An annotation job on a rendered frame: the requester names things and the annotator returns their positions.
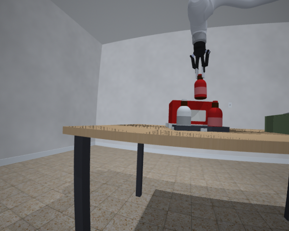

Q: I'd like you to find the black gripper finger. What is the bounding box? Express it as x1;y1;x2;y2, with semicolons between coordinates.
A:
199;50;210;78
190;52;199;79

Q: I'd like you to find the white bottle with brown band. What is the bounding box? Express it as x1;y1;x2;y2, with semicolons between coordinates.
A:
176;99;191;126

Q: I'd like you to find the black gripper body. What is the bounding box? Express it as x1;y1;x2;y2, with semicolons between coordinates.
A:
193;41;206;58

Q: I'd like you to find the red bottle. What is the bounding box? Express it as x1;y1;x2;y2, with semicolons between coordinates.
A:
208;101;223;127
194;74;207;100

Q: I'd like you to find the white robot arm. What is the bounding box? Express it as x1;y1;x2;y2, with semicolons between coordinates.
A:
187;0;278;45

